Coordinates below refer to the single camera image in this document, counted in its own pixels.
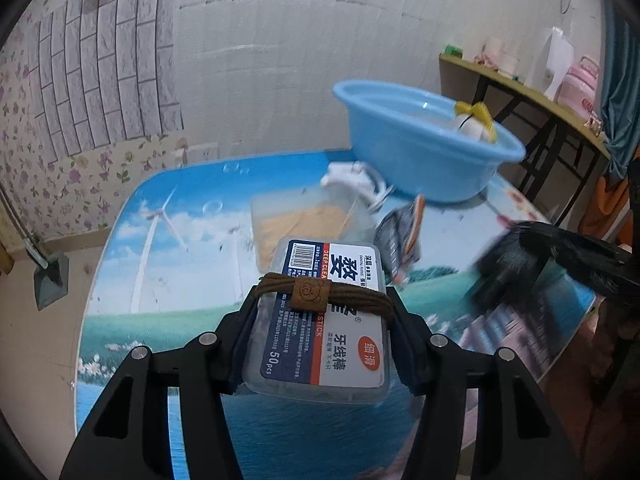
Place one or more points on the grey dustpan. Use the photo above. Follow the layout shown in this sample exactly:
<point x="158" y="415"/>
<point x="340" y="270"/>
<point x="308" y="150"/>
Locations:
<point x="50" y="280"/>

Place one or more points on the silver and orange sachet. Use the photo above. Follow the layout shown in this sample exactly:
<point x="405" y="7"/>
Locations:
<point x="400" y="240"/>

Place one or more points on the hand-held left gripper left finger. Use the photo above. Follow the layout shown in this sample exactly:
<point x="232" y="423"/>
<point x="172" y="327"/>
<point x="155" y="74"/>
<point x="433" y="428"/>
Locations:
<point x="235" y="355"/>

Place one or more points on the cream roll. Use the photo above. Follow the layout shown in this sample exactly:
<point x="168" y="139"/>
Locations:
<point x="496" y="46"/>

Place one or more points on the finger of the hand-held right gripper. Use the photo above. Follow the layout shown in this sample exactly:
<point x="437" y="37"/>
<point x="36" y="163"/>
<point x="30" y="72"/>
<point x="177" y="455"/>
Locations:
<point x="570" y="240"/>
<point x="585" y="272"/>

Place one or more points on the pink water bottle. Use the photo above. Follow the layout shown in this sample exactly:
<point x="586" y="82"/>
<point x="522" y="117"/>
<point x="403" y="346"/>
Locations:
<point x="577" y="90"/>

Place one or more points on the clear toothpick box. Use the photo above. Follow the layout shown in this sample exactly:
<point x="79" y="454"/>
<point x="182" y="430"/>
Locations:
<point x="290" y="225"/>

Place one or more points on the small green box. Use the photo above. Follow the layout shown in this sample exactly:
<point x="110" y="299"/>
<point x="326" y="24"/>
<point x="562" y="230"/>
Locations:
<point x="454" y="50"/>

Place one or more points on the white cup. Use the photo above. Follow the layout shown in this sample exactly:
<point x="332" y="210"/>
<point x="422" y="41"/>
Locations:
<point x="510" y="62"/>

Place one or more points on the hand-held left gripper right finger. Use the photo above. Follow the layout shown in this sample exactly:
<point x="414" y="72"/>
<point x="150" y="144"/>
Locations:
<point x="407" y="355"/>

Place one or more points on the clear floss pick box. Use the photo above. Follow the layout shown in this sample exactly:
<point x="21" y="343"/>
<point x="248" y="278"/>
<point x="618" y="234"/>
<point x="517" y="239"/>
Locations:
<point x="325" y="360"/>

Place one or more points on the white kettle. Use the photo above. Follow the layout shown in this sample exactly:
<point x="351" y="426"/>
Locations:
<point x="552" y="65"/>

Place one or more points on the small pink item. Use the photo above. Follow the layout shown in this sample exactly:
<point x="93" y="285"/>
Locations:
<point x="485" y="58"/>

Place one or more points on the yellow side table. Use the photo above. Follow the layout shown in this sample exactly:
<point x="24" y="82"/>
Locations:
<point x="530" y="92"/>

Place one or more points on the blue plastic basin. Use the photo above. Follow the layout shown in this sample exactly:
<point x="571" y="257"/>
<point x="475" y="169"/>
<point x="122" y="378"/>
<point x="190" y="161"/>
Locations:
<point x="400" y="160"/>

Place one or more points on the orange cloth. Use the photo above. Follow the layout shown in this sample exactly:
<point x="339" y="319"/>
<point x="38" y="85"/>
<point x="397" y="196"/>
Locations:
<point x="610" y="205"/>

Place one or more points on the wall socket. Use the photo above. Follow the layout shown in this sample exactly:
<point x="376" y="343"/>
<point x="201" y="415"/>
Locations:
<point x="200" y="154"/>

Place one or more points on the white and yellow plush toy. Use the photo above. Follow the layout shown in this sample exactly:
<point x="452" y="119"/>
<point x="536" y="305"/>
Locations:
<point x="467" y="125"/>

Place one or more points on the blue curtain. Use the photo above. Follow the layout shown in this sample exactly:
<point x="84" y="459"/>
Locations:
<point x="620" y="110"/>

